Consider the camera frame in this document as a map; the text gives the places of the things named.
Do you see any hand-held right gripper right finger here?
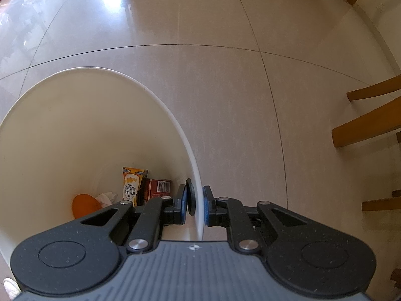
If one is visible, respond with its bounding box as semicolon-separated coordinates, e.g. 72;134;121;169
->
202;186;342;254

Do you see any orange half shell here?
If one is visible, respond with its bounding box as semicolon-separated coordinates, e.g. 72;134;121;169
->
72;193;103;219

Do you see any red drink can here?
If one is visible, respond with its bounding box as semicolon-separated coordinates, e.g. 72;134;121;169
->
142;178;172;206

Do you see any white plastic trash bin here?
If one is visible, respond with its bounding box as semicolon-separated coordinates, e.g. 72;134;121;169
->
0;66;205;276

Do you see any white tissue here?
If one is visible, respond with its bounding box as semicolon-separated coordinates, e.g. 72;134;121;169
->
95;191;118;208

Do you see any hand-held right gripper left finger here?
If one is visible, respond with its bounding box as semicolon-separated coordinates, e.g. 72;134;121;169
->
47;184;189;253

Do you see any wooden chair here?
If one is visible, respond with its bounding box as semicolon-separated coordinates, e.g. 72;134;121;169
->
331;74;401;284

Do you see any white ribbed cloth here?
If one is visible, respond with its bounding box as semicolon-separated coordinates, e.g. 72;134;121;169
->
3;277;20;301

